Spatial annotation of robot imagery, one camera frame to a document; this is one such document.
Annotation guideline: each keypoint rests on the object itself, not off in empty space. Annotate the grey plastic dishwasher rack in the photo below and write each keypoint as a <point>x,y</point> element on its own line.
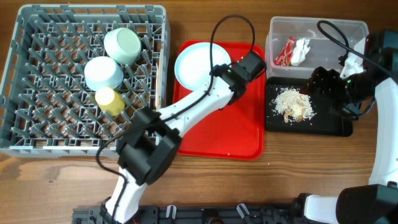
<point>47,110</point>

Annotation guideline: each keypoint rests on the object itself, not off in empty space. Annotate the light blue bowl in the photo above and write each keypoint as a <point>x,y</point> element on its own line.
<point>102,72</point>

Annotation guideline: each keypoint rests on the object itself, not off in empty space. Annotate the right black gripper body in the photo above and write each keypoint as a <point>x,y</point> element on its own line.
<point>336,88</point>

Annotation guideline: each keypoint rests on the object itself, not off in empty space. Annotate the light blue round plate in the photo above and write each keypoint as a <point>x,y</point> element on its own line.
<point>192,66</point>

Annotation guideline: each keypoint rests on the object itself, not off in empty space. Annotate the rice and food scraps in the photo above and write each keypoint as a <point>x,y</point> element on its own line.
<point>292,106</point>

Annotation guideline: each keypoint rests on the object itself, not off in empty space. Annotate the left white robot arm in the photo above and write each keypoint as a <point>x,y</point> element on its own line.
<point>147,149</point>

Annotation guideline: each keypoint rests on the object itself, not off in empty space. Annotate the crumpled white tissue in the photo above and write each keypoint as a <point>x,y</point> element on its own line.
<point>299,52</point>

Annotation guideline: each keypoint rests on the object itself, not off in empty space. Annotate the red snack wrapper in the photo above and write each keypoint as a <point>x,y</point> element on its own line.
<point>285,56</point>

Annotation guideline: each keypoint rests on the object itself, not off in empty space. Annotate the red plastic tray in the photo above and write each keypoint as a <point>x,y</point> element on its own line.
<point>236,132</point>

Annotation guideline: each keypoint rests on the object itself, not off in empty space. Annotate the wooden chopstick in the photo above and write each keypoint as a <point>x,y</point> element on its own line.
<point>157,86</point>

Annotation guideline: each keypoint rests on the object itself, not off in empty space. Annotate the clear plastic waste bin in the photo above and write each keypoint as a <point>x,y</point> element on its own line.
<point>323,52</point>

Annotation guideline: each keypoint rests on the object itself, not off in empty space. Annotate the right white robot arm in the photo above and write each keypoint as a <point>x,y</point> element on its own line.
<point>375,202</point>

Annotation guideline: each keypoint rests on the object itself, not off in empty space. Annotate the yellow plastic cup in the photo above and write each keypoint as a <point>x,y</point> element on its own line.
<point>109,101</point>

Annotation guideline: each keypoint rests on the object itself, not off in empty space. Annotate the pale green bowl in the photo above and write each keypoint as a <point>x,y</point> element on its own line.
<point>122,45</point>

